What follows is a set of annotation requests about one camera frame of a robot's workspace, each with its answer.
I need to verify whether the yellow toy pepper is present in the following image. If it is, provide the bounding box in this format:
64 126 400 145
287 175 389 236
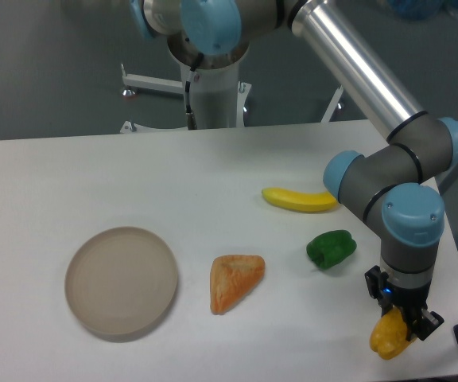
369 307 411 360

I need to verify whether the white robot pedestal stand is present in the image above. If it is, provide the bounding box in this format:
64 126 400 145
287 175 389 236
118 63 349 135

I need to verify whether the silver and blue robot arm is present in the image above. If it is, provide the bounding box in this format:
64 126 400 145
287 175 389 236
130 1 458 339

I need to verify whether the orange triangular toy bread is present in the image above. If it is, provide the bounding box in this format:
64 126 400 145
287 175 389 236
210 255 266 315

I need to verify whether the beige round plate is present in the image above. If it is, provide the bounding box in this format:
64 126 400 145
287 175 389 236
64 227 179 342

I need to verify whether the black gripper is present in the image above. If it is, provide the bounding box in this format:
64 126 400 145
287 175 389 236
364 266 444 341

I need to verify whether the green toy pepper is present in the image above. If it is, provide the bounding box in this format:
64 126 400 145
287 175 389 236
306 230 357 271

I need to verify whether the yellow toy banana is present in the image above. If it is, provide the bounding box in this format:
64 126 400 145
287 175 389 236
262 188 338 213

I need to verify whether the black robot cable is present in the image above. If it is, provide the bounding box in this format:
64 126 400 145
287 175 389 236
184 51 205 131

